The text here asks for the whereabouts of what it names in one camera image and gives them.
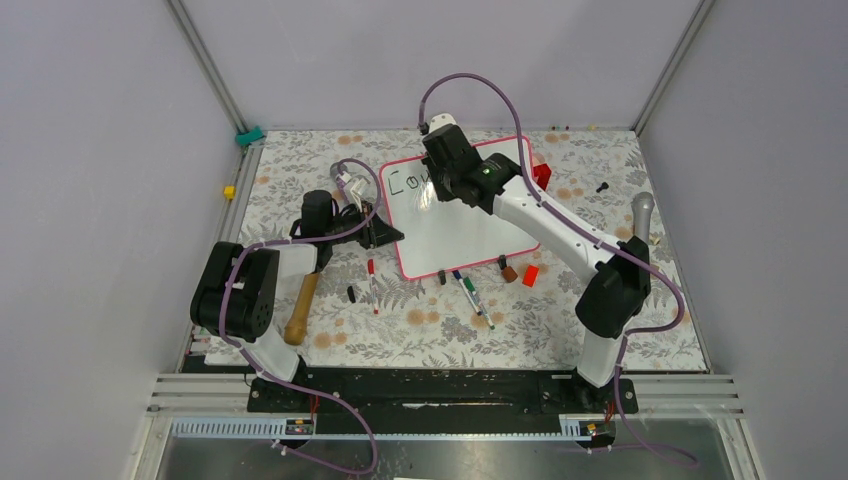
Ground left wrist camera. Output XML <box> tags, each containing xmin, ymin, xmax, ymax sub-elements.
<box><xmin>339</xmin><ymin>174</ymin><xmax>371</xmax><ymax>209</ymax></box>

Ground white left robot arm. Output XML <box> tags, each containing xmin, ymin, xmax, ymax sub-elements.
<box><xmin>190</xmin><ymin>190</ymin><xmax>405</xmax><ymax>411</ymax></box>

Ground red lego brick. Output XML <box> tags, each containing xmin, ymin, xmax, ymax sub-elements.
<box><xmin>532</xmin><ymin>163</ymin><xmax>552</xmax><ymax>191</ymax></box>

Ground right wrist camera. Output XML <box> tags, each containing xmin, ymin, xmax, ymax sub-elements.
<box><xmin>427</xmin><ymin>113</ymin><xmax>457</xmax><ymax>133</ymax></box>

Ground brown wooden cylinder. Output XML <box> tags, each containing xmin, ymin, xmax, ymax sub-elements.
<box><xmin>501</xmin><ymin>266</ymin><xmax>519</xmax><ymax>283</ymax></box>

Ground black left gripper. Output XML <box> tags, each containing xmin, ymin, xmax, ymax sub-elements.
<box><xmin>325</xmin><ymin>200</ymin><xmax>403</xmax><ymax>249</ymax></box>

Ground red rectangular block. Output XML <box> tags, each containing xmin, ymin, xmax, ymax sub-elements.
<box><xmin>522</xmin><ymin>265</ymin><xmax>540</xmax><ymax>288</ymax></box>

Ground green capped marker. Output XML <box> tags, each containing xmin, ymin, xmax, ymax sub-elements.
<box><xmin>462</xmin><ymin>277</ymin><xmax>495</xmax><ymax>330</ymax></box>

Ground pink framed whiteboard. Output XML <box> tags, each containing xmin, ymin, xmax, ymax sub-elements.
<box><xmin>379</xmin><ymin>156</ymin><xmax>539</xmax><ymax>280</ymax></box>

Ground teal clamp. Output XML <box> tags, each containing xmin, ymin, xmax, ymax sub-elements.
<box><xmin>235</xmin><ymin>126</ymin><xmax>265</xmax><ymax>147</ymax></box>

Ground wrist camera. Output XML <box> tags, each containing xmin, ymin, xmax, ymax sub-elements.
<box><xmin>339</xmin><ymin>174</ymin><xmax>371</xmax><ymax>209</ymax></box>
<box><xmin>427</xmin><ymin>113</ymin><xmax>457</xmax><ymax>133</ymax></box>

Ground blue capped marker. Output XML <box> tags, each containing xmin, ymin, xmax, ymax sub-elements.
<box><xmin>452</xmin><ymin>270</ymin><xmax>482</xmax><ymax>315</ymax></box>

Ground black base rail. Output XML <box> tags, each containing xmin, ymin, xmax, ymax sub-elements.
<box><xmin>247</xmin><ymin>364</ymin><xmax>639</xmax><ymax>435</ymax></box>

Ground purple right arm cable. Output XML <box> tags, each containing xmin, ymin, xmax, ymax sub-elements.
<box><xmin>417</xmin><ymin>72</ymin><xmax>700</xmax><ymax>468</ymax></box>

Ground floral table mat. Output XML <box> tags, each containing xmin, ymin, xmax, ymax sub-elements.
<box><xmin>203</xmin><ymin>129</ymin><xmax>710</xmax><ymax>371</ymax></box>

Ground red capped marker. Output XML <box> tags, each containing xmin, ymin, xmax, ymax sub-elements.
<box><xmin>367</xmin><ymin>258</ymin><xmax>379</xmax><ymax>315</ymax></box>

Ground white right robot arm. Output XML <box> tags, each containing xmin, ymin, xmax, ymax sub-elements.
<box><xmin>422</xmin><ymin>124</ymin><xmax>651</xmax><ymax>412</ymax></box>

